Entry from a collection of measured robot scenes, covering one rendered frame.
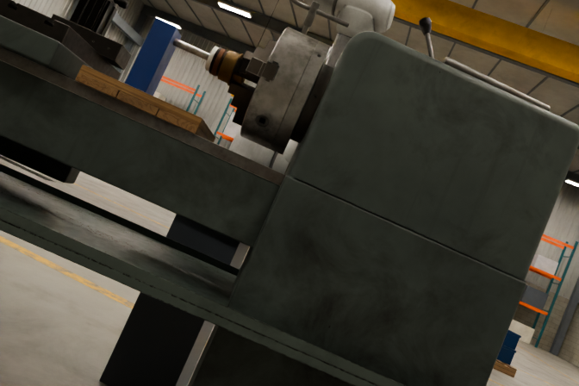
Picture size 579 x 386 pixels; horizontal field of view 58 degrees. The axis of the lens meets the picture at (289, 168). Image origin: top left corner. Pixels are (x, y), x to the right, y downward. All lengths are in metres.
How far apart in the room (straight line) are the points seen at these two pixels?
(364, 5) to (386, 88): 0.65
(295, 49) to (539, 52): 11.39
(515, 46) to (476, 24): 0.94
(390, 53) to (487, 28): 11.25
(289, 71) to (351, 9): 0.62
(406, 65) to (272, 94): 0.32
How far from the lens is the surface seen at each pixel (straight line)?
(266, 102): 1.26
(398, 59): 1.24
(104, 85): 1.28
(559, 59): 12.64
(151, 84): 1.41
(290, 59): 1.28
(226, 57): 1.39
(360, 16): 1.82
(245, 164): 1.21
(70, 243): 1.15
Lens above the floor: 0.78
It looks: 5 degrees up
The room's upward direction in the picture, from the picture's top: 24 degrees clockwise
